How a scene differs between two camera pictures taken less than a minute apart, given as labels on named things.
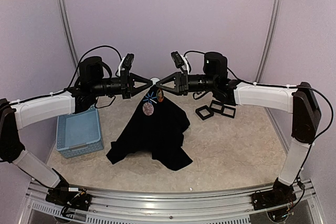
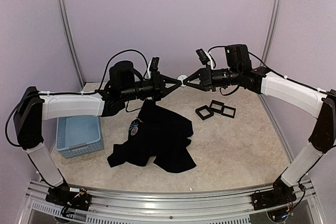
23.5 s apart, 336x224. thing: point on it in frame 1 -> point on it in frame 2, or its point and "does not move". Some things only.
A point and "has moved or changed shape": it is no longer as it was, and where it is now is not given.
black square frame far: [229, 107] does not move
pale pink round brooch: [148, 108] -> [134, 130]
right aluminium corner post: [274, 24] does not move
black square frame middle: [216, 110] does not move
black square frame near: [197, 111] does not move
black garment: [156, 128] has moved or changed shape
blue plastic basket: [79, 134] does not move
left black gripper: [132, 90] -> [158, 86]
